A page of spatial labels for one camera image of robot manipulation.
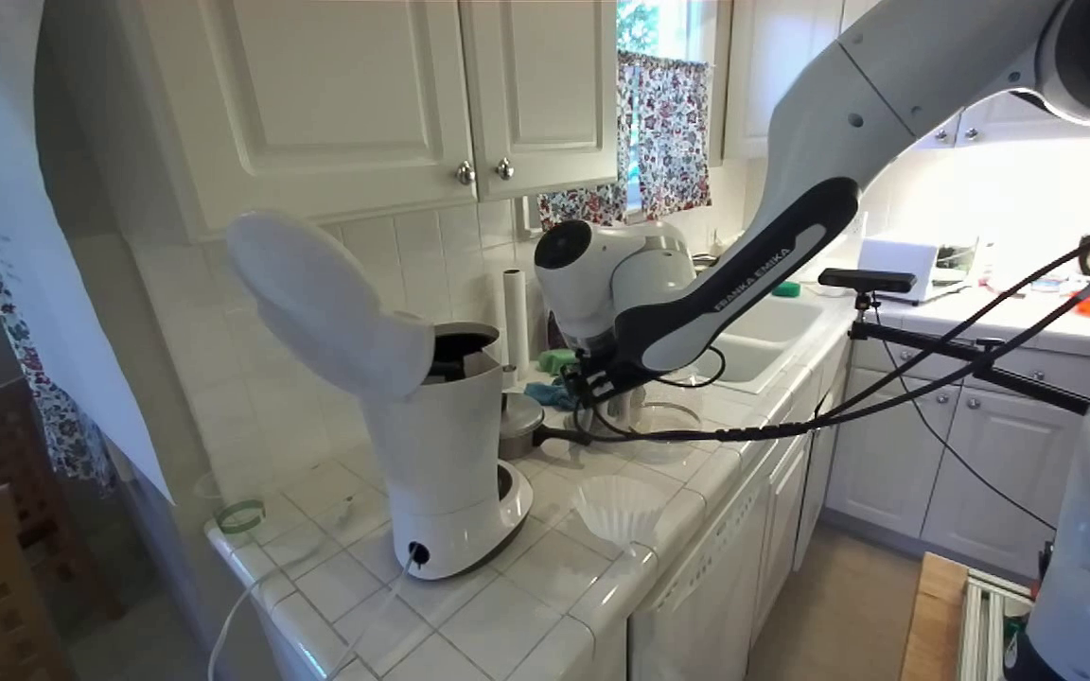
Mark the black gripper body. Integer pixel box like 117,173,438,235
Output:
568,332,650,408

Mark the white coffee maker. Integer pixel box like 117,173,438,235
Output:
225,208,537,584

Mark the white paper towel roll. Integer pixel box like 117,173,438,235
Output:
500,265,534,376

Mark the white sink basin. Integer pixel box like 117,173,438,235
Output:
682,299,828,392

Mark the floral window curtain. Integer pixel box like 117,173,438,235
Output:
526,48,717,230

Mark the white base cabinet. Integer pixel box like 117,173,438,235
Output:
626,376,849,681
825,338,1090,584

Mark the narrow white cabinet door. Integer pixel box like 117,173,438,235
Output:
458,0,622,201

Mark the white box appliance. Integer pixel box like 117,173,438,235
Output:
855,239,937,307

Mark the window pane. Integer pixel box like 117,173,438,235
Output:
613,0,711,66

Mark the wide white cabinet door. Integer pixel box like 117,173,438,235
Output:
126,0,482,244

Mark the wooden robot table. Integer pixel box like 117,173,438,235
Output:
897,549,973,681

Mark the white cloth floral edge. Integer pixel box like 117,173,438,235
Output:
0,0,178,505

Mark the small grey pot black handle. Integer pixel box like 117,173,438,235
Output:
500,391,599,463

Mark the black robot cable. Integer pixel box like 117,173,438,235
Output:
578,212,1090,532

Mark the black stereo camera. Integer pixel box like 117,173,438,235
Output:
819,265,918,295

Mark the white wall cabinet door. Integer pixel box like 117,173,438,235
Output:
722,0,814,164

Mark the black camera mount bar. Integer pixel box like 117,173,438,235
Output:
849,293,1090,415

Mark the green rubber ring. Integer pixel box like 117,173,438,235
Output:
214,500,267,536

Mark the aluminium rail frame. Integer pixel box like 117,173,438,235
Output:
957,565,1036,681

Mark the white power cord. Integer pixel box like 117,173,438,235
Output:
203,551,418,681

